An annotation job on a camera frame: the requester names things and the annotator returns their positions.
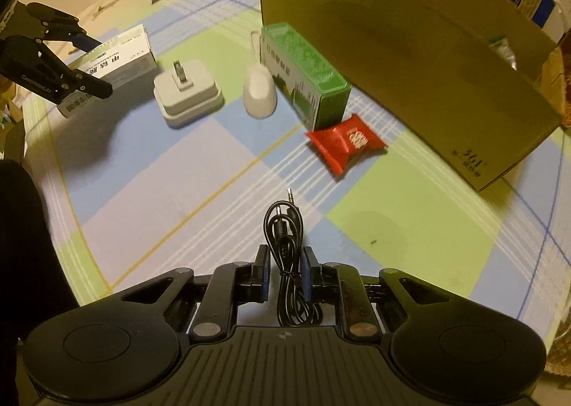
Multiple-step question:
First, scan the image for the brown cardboard box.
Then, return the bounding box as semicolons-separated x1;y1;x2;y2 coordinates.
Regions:
256;0;564;192

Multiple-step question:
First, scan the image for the checked cloth desktop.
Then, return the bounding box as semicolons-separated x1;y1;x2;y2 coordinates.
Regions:
22;0;571;344

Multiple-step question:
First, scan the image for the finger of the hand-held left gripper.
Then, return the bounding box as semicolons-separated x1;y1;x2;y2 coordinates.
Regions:
27;1;103;54
67;68;113;100

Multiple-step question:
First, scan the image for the white power adapter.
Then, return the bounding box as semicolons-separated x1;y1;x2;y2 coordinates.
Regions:
153;59;224;130

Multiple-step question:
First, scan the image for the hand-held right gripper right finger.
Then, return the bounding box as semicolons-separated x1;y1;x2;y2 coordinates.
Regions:
302;246;451;340

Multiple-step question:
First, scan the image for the black audio cable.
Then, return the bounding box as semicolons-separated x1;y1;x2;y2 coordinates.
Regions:
263;189;326;327

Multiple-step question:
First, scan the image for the green medicine box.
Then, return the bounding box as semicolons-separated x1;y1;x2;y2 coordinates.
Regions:
261;22;351;132

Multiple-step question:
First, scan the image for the person's dark clothing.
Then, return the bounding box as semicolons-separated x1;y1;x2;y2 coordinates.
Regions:
0;160;77;344

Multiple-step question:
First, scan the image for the red candy packet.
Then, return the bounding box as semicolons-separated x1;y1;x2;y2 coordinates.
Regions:
304;114;389;177

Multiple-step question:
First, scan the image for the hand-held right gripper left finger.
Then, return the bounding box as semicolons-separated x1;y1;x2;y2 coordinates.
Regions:
120;244;271;342

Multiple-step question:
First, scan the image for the white plastic spoon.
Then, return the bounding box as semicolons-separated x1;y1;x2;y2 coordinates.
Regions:
242;29;278;120

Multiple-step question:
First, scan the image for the chair with quilted cover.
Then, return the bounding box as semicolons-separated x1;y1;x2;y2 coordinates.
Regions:
545;321;571;377

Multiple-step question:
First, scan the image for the white and blue medicine box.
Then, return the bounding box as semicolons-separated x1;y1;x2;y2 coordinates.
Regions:
57;23;158;120

